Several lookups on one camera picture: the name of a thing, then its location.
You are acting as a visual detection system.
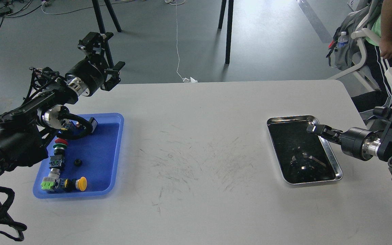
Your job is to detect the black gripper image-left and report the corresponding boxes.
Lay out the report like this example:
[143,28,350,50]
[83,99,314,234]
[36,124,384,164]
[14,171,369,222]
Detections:
[65,32,126,97]

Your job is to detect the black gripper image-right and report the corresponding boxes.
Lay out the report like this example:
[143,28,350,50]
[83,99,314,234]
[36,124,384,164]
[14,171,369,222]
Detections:
[306,124,378,161]

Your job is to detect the silver metal tray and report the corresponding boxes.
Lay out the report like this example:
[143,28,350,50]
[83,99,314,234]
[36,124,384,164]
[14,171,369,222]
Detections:
[266,115,343,185]

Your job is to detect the blue plastic tray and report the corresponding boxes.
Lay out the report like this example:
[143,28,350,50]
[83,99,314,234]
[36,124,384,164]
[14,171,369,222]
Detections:
[33,113,124,199]

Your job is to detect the person's hand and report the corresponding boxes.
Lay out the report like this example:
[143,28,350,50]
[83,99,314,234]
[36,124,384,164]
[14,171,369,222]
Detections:
[379,38,392,59]

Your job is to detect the black table leg left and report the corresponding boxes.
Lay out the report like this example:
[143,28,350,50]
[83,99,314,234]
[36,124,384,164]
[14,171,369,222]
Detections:
[92,0,122,69]

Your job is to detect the black table leg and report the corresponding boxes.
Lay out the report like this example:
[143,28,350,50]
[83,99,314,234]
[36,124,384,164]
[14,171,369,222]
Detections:
[92,0,122,69]
[218,0,234,65]

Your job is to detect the black square push button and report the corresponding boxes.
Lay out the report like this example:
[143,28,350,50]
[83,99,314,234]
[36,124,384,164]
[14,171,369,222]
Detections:
[89,117,98,134]

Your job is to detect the grey backpack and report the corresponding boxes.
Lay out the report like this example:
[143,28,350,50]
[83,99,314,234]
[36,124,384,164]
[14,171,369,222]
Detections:
[326,0,383,71]

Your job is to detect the clear water bottle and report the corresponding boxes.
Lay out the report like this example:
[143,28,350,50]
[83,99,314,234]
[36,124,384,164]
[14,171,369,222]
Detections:
[337,31,348,49]

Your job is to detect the red mushroom push button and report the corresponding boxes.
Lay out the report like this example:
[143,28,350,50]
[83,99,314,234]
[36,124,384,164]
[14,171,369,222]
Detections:
[54,138,68,146]

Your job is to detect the yellow mushroom push button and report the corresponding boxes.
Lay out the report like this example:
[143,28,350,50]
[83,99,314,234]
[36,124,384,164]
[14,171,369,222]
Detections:
[75,176,87,191]

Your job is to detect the person in green shirt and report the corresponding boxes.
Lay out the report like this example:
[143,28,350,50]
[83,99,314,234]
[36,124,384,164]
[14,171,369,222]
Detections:
[352,0,392,113]

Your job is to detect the green white push button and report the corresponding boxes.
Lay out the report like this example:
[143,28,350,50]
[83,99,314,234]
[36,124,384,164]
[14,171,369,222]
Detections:
[41,177,60,193]

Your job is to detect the black table leg right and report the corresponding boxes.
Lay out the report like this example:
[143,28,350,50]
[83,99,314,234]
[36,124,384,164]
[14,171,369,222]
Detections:
[218,0,234,65]

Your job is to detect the white cable on floor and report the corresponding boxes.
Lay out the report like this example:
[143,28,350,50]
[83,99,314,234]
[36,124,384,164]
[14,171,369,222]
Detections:
[164,0,198,83]

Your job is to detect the green ring push button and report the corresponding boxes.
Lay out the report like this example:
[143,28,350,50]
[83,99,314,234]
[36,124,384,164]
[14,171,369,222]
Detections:
[53,143,67,150]

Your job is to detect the white chair frame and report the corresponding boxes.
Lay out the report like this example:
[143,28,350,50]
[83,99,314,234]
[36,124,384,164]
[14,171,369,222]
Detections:
[329,27,380,91]

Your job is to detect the blue grey switch block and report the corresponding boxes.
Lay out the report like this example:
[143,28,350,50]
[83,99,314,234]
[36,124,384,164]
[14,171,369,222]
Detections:
[49,154,65,170]

